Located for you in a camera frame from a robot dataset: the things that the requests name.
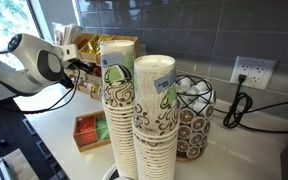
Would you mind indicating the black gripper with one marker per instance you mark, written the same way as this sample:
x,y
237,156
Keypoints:
x,y
82,67

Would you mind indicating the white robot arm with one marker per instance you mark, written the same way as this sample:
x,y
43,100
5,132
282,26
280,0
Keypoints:
x,y
27,66

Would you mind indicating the bamboo tray, yellow sachets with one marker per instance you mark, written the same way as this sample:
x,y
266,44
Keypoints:
x,y
130,45
87,57

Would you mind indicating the bamboo tray, brown sachets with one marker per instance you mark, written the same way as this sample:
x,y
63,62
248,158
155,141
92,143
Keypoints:
x,y
79,40

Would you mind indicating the yellow sachets pile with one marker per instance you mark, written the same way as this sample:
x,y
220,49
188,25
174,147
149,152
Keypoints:
x,y
104,39
91,47

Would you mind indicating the white paper stirrer packets bundle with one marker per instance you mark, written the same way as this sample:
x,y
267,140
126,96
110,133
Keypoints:
x,y
67,33

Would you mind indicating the patterned paper cup stack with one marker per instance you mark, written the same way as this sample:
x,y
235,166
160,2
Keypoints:
x,y
155,126
119,110

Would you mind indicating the red tea bags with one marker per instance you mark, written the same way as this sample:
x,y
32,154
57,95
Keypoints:
x,y
86,130

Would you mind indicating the green tea bags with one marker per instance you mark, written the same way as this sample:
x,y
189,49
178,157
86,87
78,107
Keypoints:
x,y
103,130

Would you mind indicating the long bamboo tea box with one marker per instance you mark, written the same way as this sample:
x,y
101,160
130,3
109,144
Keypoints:
x,y
84,148

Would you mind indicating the window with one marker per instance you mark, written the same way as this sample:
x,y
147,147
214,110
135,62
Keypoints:
x,y
7,20

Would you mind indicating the black robot stand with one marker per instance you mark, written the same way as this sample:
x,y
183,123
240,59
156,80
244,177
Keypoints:
x,y
24,146

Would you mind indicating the white round plate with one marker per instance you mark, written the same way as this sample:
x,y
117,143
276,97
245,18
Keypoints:
x,y
109,173

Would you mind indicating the brown lid coffee pod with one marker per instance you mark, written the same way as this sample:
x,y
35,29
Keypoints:
x,y
183,146
186,116
193,152
199,124
185,132
196,139

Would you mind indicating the white wall outlet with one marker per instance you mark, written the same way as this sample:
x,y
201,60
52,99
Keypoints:
x,y
254,71

